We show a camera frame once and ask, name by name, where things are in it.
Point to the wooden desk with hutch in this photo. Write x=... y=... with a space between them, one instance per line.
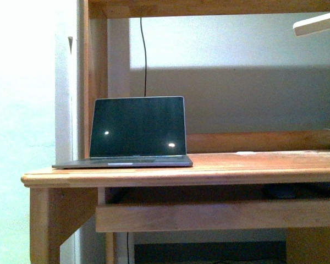
x=61 y=200

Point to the white desk lamp head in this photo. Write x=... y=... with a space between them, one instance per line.
x=312 y=25

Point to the wooden pull-out keyboard tray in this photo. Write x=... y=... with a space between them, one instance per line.
x=268 y=214

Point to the dark grey computer mouse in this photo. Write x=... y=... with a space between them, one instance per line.
x=279 y=191

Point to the grey open laptop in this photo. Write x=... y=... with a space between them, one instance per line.
x=137 y=132

